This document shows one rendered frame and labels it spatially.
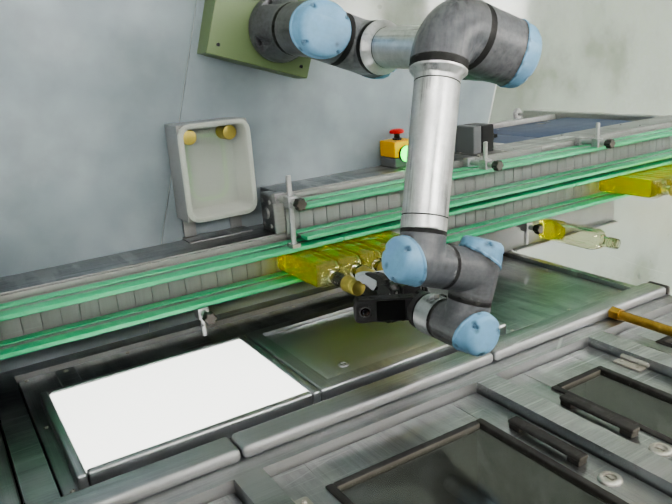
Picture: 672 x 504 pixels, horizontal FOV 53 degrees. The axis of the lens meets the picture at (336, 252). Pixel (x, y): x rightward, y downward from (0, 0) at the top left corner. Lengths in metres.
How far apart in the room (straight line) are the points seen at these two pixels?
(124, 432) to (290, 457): 0.29
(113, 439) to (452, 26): 0.87
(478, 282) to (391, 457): 0.32
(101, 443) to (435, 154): 0.72
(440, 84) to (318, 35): 0.43
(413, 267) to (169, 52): 0.85
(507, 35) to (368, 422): 0.69
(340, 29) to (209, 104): 0.38
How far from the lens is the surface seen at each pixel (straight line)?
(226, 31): 1.62
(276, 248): 1.58
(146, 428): 1.23
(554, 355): 1.48
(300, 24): 1.46
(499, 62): 1.20
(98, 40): 1.59
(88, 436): 1.25
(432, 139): 1.08
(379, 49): 1.47
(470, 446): 1.18
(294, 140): 1.77
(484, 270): 1.14
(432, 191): 1.07
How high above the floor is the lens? 2.30
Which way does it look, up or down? 55 degrees down
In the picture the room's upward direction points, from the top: 111 degrees clockwise
